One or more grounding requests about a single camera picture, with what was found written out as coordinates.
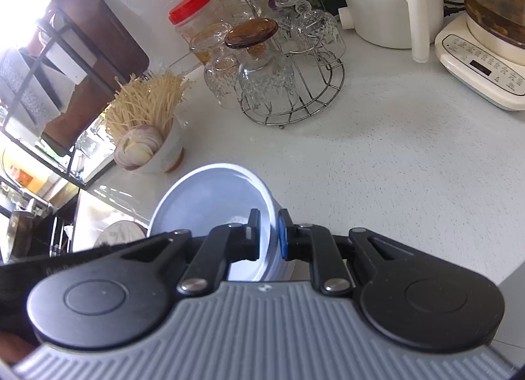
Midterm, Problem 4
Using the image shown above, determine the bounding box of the glass health kettle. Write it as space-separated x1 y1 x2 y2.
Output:
434 0 525 112

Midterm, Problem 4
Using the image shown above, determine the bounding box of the white floral plate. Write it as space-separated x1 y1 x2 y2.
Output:
94 219 149 248

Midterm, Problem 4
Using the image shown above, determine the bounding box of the clear crystal goblet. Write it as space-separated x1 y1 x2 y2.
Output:
274 0 348 68
202 22 243 110

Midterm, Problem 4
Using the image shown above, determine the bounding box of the yellow oil bottle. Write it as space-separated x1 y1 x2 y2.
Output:
1 145 55 195

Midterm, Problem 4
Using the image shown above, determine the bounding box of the amber-base crystal goblet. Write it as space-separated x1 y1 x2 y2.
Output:
223 18 297 113

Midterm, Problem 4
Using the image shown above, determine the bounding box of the wire goblet rack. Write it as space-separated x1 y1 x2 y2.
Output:
239 0 346 129

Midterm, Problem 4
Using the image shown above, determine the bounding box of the brown wooden cutting board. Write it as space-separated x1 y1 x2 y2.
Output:
40 0 150 156

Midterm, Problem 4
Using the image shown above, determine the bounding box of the grey speckled cloth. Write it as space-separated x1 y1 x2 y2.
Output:
0 47 59 137

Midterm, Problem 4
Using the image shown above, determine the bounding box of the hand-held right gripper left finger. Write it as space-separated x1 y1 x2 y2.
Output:
119 208 262 295

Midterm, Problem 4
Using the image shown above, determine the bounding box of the sliced purple onion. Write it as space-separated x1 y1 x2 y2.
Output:
113 124 165 170

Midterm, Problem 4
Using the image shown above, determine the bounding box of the plain white bowl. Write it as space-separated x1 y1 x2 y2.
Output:
146 163 295 283

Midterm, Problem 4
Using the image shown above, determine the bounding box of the white electric pot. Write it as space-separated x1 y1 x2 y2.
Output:
329 0 446 63

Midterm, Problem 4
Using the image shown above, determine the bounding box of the white bowl with brown rim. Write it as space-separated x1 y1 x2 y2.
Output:
114 116 186 174

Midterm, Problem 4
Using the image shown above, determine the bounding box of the plastic jar with red lid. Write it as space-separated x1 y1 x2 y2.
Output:
168 0 225 66

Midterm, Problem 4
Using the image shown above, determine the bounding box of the steel faucet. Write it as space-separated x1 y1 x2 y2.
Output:
7 195 55 263

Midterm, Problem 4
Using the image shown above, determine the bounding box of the black metal rack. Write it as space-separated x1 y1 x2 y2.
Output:
0 6 120 190

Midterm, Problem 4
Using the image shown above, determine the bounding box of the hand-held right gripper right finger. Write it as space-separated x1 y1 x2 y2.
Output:
278 208 420 296

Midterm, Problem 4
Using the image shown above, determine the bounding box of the person's left hand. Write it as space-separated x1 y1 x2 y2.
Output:
0 332 37 365

